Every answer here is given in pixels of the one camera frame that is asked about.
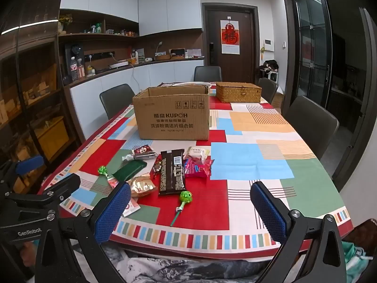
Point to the dark brown chocolate bar packet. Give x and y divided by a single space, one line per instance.
172 177

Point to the silver snack packet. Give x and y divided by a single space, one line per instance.
138 156

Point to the white plastic fruit basket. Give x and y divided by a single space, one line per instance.
194 83

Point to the red and white wall calendar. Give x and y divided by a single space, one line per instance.
230 35

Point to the black framed glass door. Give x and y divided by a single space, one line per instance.
312 50

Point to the black box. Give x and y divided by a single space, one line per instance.
177 53

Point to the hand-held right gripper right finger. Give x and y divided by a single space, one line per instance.
268 212

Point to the brown cardboard box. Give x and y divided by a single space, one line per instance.
170 118

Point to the gold snack packet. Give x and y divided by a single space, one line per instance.
141 185

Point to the woven wicker basket with lid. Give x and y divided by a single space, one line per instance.
238 93

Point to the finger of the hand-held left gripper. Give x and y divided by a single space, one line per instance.
29 163
63 184

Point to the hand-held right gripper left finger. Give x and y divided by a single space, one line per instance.
113 209

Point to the dark brown door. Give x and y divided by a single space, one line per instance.
244 64

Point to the clear bottle with red label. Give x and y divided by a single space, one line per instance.
74 70
81 69

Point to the yellow hanging ornament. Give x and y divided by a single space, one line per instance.
262 53

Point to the small red gold candy packet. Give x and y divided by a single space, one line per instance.
156 166

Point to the grey dining chair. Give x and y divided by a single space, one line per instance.
207 73
312 123
116 100
268 88

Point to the white upper cabinets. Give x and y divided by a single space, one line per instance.
168 8

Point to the dark bag pile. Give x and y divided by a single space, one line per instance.
269 65

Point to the green picture box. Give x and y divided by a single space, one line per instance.
140 56

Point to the teal and white clothing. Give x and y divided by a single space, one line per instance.
356 259

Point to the white lower cabinets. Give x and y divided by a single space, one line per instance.
162 73

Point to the dark green snack packet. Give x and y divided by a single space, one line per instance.
129 170

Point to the white stool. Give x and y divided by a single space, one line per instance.
274 76

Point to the small yellow bottle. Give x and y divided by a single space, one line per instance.
90 70

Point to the red and white flat packet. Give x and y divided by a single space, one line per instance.
132 207

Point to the white desk lamp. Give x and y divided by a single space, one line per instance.
159 47

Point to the green lollipop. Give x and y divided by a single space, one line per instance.
185 197
103 171

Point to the white intercom panel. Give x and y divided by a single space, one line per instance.
268 44

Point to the grey patterned clothing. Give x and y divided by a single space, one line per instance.
191 271

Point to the black door lock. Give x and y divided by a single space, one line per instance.
212 53

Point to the white cabinets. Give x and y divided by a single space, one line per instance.
162 73
168 8

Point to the person's left hand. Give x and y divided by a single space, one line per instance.
28 249

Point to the yellow storage box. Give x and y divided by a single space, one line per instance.
54 138

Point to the white kitchen scale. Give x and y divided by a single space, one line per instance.
120 64

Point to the dark glass display cabinet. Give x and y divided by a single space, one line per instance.
29 79

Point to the white snack packet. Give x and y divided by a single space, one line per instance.
196 152

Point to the pink snack packet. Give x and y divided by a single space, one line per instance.
197 168

